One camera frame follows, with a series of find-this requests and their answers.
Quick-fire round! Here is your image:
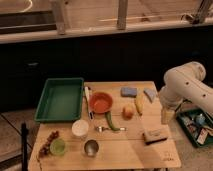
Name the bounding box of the green plastic cup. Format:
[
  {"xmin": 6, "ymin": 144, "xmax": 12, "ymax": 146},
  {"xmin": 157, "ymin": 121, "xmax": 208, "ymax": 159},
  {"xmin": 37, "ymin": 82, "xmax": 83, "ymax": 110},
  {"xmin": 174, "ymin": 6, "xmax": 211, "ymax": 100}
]
[{"xmin": 50, "ymin": 138, "xmax": 66, "ymax": 156}]

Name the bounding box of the green bin with items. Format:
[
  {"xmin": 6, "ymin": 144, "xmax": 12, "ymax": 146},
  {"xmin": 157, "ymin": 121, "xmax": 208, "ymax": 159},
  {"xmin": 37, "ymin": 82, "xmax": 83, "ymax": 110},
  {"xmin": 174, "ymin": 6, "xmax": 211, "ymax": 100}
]
[{"xmin": 176, "ymin": 109, "xmax": 213, "ymax": 148}]

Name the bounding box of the white paper cup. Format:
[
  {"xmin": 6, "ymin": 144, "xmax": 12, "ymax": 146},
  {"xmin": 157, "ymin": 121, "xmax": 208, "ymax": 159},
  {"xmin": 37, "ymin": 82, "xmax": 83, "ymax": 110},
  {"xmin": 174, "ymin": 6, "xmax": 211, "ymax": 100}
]
[{"xmin": 72, "ymin": 119, "xmax": 89, "ymax": 138}]

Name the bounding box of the orange bowl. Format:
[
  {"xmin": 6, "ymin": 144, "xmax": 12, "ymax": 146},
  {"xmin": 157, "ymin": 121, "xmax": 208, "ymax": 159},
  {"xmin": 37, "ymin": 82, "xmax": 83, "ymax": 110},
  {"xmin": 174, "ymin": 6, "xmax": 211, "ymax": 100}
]
[{"xmin": 89, "ymin": 92, "xmax": 113, "ymax": 114}]

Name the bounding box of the grey blue cloth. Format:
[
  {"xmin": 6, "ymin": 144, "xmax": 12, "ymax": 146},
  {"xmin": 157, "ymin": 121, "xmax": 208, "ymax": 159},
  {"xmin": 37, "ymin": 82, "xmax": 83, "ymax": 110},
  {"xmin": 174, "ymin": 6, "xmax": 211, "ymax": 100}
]
[{"xmin": 144, "ymin": 88, "xmax": 156, "ymax": 102}]

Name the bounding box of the blue sponge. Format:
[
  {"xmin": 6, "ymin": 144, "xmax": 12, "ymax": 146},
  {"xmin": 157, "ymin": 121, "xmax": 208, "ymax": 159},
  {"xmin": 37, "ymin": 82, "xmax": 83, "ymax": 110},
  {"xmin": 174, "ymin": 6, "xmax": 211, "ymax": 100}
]
[{"xmin": 121, "ymin": 87, "xmax": 137, "ymax": 97}]

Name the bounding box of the yellow banana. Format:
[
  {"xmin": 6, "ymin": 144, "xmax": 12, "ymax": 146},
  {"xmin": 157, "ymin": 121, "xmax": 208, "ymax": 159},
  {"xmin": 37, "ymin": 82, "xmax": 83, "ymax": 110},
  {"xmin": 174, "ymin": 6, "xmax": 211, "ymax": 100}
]
[{"xmin": 135, "ymin": 94, "xmax": 143, "ymax": 116}]

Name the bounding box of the brown scrub brush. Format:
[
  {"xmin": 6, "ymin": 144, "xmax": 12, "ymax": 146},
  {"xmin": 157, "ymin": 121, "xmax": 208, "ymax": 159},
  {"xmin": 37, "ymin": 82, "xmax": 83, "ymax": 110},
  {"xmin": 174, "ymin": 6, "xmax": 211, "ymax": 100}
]
[{"xmin": 143, "ymin": 129, "xmax": 168, "ymax": 145}]

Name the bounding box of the green plastic tray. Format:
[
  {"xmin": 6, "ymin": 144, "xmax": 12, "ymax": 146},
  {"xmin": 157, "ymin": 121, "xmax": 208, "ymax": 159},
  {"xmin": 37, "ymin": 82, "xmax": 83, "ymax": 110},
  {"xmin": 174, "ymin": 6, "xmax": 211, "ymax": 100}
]
[{"xmin": 35, "ymin": 78, "xmax": 84, "ymax": 123}]

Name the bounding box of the orange apple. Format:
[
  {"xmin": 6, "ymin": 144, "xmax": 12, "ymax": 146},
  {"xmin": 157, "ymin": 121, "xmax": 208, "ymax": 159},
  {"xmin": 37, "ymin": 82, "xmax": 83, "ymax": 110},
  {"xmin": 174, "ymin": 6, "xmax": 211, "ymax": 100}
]
[{"xmin": 122, "ymin": 105, "xmax": 134, "ymax": 119}]

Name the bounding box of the white handled knife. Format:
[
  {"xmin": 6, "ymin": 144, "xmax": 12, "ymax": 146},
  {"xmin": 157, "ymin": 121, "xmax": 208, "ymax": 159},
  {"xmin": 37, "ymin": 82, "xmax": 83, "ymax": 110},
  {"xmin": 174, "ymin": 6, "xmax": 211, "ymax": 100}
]
[{"xmin": 84, "ymin": 86, "xmax": 94, "ymax": 120}]

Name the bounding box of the black pole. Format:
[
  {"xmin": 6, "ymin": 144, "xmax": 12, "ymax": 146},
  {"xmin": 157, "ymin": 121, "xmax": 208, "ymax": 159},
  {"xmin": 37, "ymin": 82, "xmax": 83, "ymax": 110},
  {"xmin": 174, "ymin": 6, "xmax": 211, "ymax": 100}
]
[{"xmin": 21, "ymin": 123, "xmax": 28, "ymax": 171}]

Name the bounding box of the bunch of red grapes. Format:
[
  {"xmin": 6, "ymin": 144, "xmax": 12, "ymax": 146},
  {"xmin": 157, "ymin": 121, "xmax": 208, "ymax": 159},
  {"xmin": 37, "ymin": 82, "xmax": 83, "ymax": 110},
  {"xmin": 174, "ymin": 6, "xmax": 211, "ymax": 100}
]
[{"xmin": 38, "ymin": 131, "xmax": 59, "ymax": 158}]

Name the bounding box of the metal cup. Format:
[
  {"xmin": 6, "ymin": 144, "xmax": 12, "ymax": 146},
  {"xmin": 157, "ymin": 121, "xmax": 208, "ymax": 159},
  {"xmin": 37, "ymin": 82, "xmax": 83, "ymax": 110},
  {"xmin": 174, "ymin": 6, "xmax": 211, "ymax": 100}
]
[{"xmin": 84, "ymin": 139, "xmax": 99, "ymax": 157}]

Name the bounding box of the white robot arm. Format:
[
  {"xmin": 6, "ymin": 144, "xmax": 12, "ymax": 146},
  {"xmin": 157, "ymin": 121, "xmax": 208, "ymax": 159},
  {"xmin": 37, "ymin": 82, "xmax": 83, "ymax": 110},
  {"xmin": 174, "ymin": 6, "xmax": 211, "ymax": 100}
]
[{"xmin": 159, "ymin": 62, "xmax": 213, "ymax": 124}]

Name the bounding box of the metal spoon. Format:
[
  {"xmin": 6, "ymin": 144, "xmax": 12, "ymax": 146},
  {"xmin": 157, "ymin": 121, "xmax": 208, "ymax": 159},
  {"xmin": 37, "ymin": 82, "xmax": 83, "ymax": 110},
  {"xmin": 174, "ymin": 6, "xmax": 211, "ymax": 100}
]
[{"xmin": 94, "ymin": 126, "xmax": 127, "ymax": 132}]

